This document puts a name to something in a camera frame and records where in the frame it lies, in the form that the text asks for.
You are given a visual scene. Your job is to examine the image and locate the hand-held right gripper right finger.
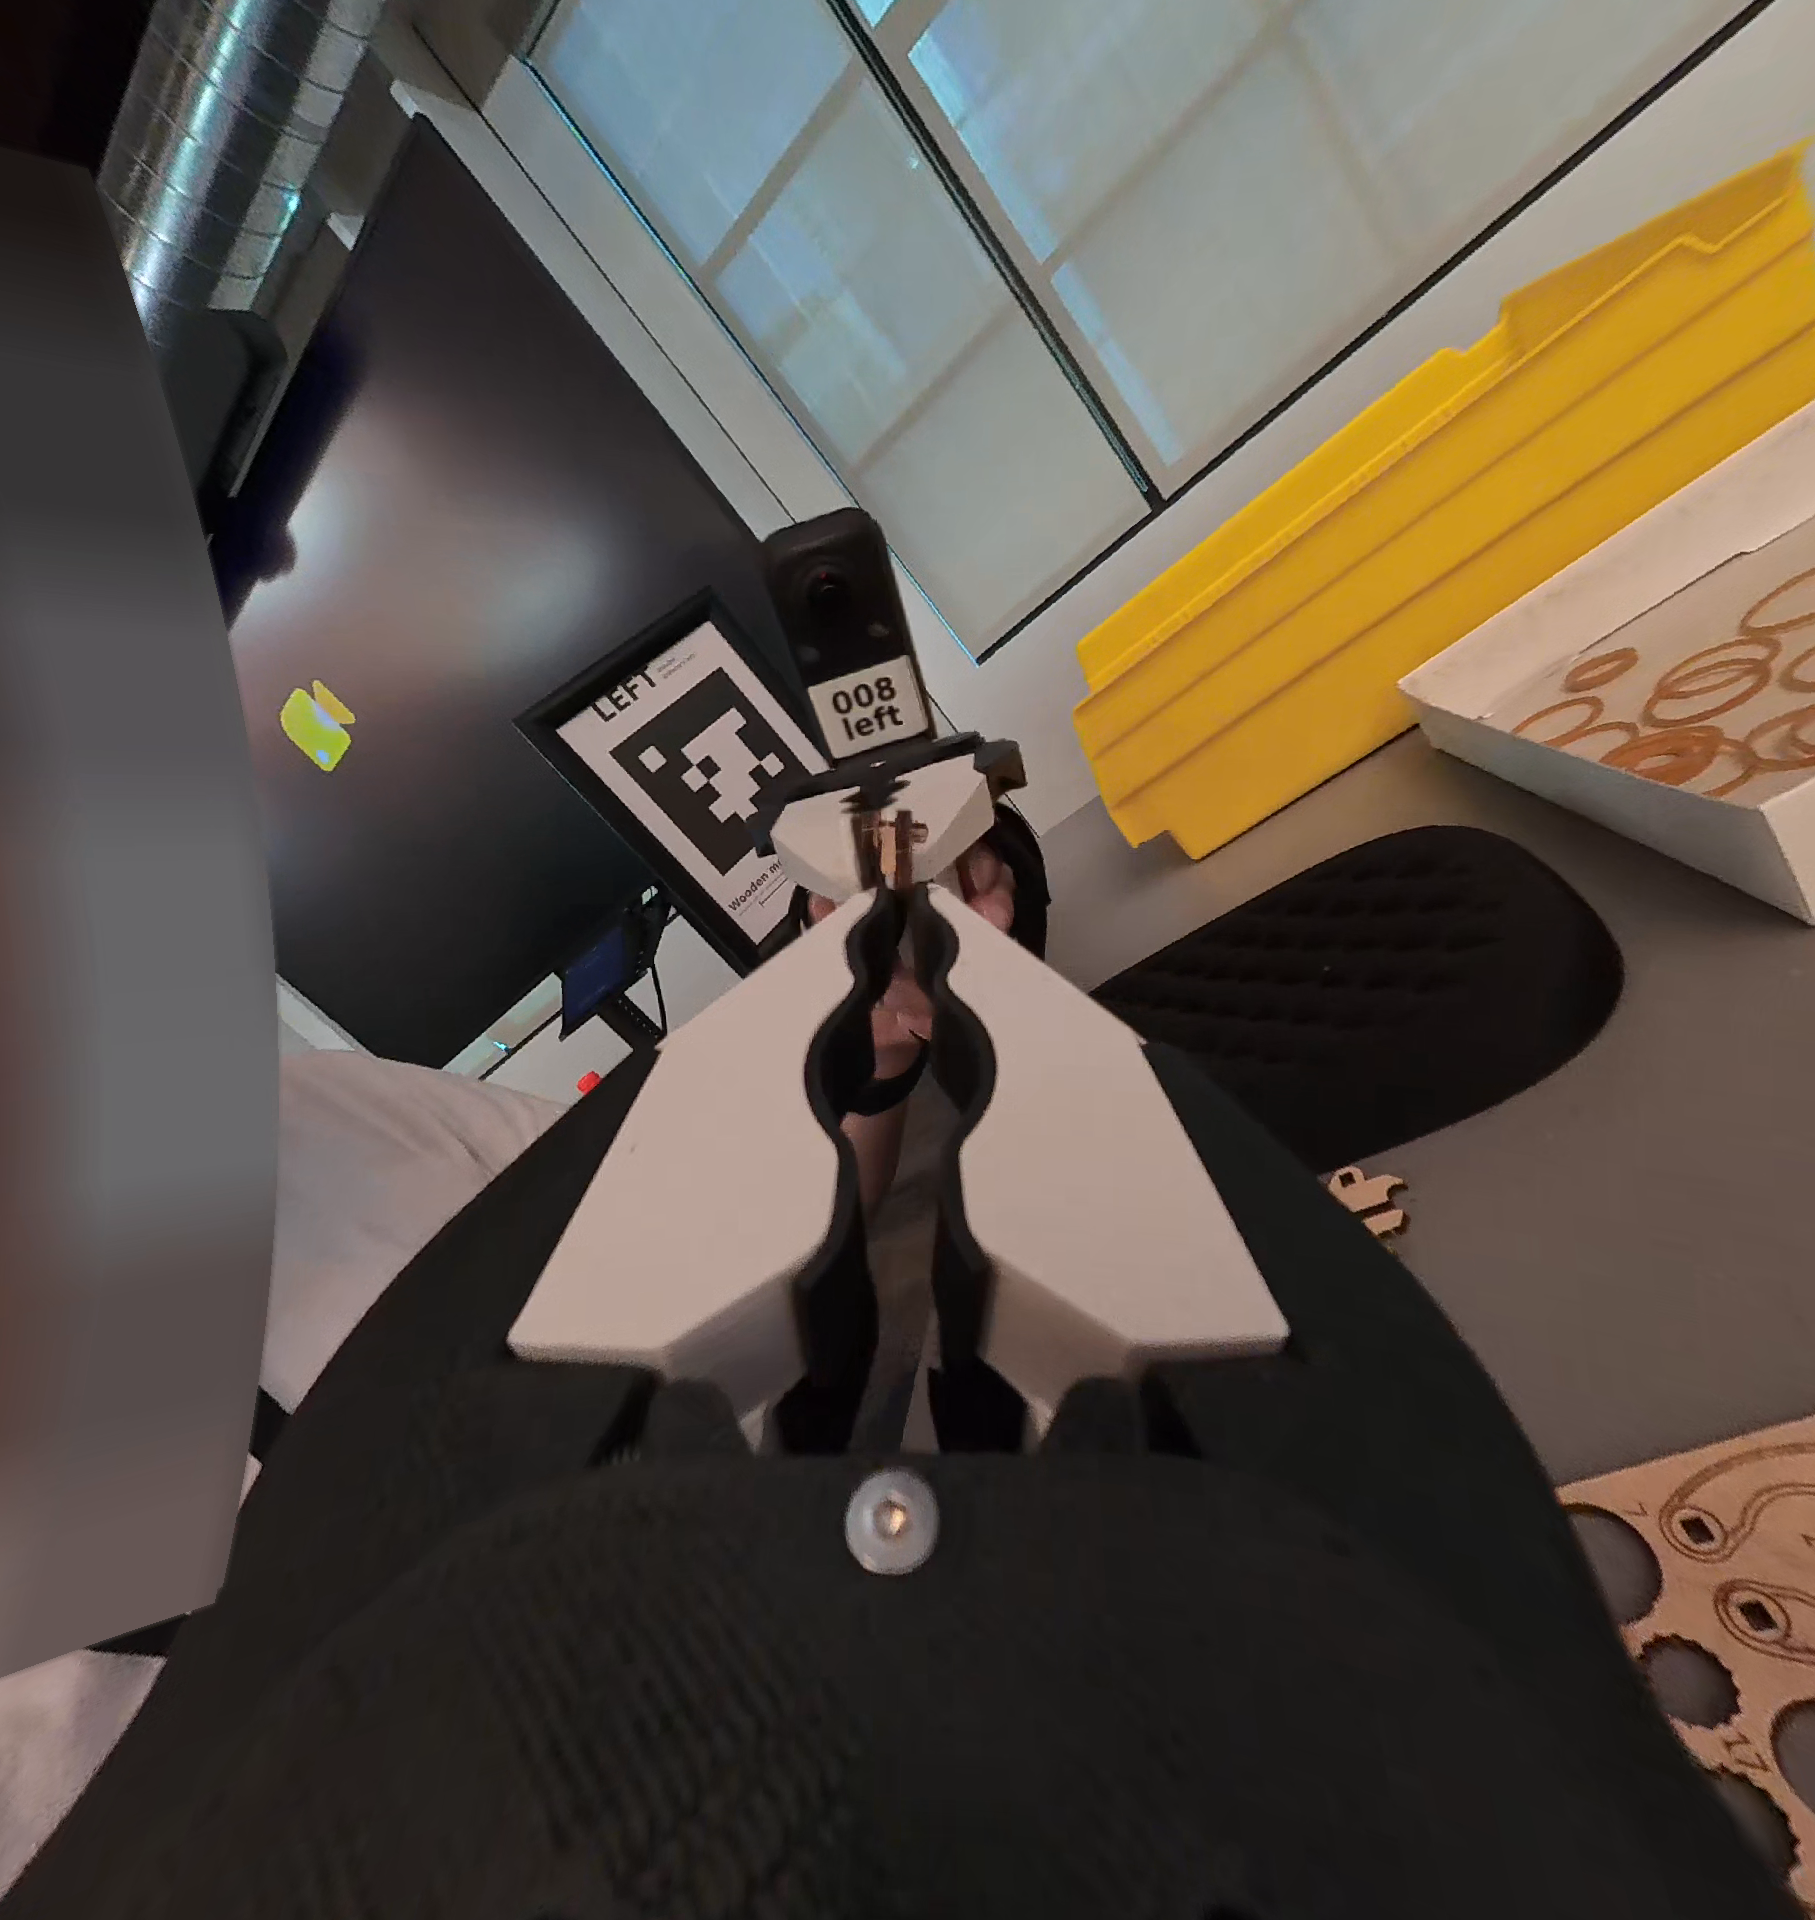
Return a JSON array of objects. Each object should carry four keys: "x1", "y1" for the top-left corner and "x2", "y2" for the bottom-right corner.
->
[{"x1": 904, "y1": 884, "x2": 1292, "y2": 1454}]

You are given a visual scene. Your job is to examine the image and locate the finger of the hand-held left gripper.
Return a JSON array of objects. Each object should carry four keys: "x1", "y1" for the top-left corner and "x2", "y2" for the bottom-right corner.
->
[
  {"x1": 900, "y1": 755, "x2": 1002, "y2": 894},
  {"x1": 776, "y1": 782, "x2": 872, "y2": 906}
]

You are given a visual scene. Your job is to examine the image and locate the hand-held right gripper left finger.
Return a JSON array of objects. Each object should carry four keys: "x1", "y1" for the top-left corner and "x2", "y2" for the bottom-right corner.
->
[{"x1": 510, "y1": 884, "x2": 902, "y2": 1450}]

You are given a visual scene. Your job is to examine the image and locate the small wooden model part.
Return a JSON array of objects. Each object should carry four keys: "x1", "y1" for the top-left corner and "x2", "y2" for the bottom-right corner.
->
[{"x1": 852, "y1": 798, "x2": 924, "y2": 902}]

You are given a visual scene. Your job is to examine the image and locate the black framed tag sign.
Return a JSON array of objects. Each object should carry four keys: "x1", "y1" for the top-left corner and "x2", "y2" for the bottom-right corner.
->
[{"x1": 514, "y1": 589, "x2": 838, "y2": 975}]

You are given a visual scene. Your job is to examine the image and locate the small blue screen device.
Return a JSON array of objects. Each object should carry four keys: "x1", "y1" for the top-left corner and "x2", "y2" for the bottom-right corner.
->
[{"x1": 554, "y1": 896, "x2": 670, "y2": 1045}]

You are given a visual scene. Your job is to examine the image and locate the small notched wooden part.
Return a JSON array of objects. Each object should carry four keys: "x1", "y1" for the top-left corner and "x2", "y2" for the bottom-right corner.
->
[{"x1": 1320, "y1": 1166, "x2": 1412, "y2": 1248}]

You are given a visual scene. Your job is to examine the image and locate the black mesh pad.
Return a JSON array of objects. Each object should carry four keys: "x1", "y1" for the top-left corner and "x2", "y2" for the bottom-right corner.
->
[{"x1": 1088, "y1": 824, "x2": 1626, "y2": 1177}]

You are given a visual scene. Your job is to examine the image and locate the large window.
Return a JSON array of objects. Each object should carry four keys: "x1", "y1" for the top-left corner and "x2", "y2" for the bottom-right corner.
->
[{"x1": 524, "y1": 0, "x2": 1771, "y2": 663}]

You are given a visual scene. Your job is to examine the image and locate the black monitor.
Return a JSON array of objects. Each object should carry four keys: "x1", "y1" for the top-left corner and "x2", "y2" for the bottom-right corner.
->
[{"x1": 202, "y1": 113, "x2": 812, "y2": 1070}]

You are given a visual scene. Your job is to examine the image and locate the stacked yellow plastic bins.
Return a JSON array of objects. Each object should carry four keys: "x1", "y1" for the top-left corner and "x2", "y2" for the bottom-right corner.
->
[{"x1": 1072, "y1": 142, "x2": 1815, "y2": 868}]

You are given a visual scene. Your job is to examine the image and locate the laser-cut wooden sheet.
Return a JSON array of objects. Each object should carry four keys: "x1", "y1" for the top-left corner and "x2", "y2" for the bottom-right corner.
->
[{"x1": 1552, "y1": 1402, "x2": 1815, "y2": 1920}]

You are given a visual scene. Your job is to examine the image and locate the white cardboard box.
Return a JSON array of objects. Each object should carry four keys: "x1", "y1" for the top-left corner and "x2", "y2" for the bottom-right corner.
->
[{"x1": 1400, "y1": 356, "x2": 1815, "y2": 925}]

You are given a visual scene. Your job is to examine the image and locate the pile of wooden rings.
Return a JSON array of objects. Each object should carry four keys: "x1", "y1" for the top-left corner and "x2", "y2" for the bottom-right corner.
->
[{"x1": 1514, "y1": 546, "x2": 1815, "y2": 798}]

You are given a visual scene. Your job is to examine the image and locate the wide silver ventilation duct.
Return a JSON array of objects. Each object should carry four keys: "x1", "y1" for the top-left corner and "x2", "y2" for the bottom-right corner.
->
[{"x1": 98, "y1": 0, "x2": 452, "y2": 324}]

